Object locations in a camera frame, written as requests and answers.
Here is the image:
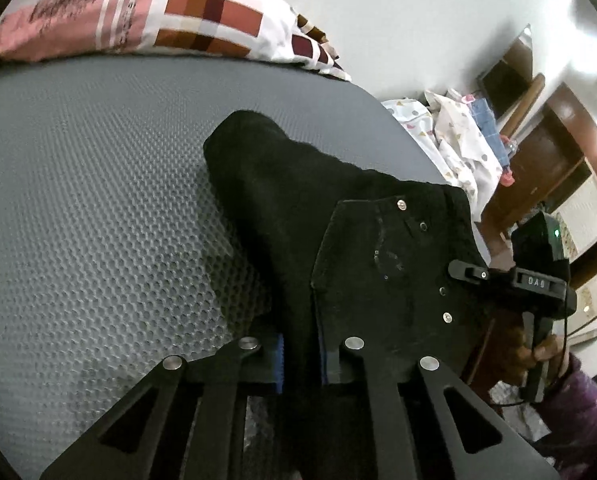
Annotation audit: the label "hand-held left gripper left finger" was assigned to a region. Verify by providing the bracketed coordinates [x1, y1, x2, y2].
[38, 335, 286, 480]

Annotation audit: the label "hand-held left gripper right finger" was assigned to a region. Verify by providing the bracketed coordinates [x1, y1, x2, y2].
[318, 335, 561, 480]

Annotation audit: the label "wooden wardrobe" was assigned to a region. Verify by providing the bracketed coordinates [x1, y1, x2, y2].
[481, 82, 597, 241]

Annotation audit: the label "black pants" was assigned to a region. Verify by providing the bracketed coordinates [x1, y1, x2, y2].
[202, 109, 494, 480]

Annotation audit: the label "grey mesh bed mat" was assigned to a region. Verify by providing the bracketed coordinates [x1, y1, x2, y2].
[0, 55, 454, 480]

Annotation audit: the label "person's right hand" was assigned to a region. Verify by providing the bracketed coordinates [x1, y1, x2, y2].
[507, 327, 570, 385]

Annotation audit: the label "dark framed mirror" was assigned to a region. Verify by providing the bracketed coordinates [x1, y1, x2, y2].
[475, 24, 546, 123]

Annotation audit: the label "blue checked cloth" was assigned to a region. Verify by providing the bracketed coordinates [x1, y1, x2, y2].
[469, 96, 510, 167]

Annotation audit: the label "white dotted cloth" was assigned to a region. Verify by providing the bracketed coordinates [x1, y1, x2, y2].
[381, 89, 509, 223]

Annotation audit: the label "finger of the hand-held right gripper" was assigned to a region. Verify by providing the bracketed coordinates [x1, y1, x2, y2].
[447, 260, 491, 283]

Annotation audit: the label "person's right forearm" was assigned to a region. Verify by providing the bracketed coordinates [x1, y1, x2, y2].
[543, 350, 597, 461]

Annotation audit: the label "pink patterned blanket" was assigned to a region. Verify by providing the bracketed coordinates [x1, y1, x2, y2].
[0, 0, 353, 82]

